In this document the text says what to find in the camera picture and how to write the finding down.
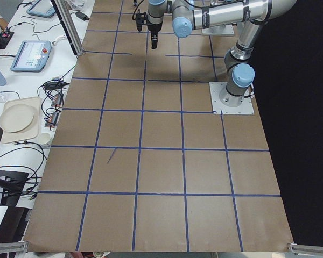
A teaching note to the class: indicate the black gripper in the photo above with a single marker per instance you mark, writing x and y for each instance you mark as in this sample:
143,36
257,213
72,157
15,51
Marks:
153,28

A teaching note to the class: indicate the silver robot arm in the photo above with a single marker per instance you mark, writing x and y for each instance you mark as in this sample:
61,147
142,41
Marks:
187,17

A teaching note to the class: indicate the black power adapter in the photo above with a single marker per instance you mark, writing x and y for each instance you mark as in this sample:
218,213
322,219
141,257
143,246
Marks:
81,16

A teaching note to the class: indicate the teach pendant tablet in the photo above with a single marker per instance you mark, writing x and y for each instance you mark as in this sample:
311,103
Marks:
41,8
32,56

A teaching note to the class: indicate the brown paper table cover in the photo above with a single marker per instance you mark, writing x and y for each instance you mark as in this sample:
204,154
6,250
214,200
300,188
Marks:
140,162

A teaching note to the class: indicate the white paper cup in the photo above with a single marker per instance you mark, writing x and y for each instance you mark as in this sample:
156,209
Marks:
45,140

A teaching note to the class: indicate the beige tray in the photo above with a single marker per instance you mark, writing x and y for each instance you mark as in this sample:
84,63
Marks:
32,130

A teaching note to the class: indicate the beige round plate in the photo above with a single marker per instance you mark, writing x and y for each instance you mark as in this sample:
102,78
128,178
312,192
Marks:
16,118

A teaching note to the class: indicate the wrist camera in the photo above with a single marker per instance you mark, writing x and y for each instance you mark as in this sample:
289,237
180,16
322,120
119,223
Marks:
141,20

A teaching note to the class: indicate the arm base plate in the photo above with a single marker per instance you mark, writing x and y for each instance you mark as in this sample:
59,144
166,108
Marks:
225,103
220,30

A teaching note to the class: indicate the aluminium frame post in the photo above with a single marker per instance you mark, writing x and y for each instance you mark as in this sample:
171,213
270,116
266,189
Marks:
67,24

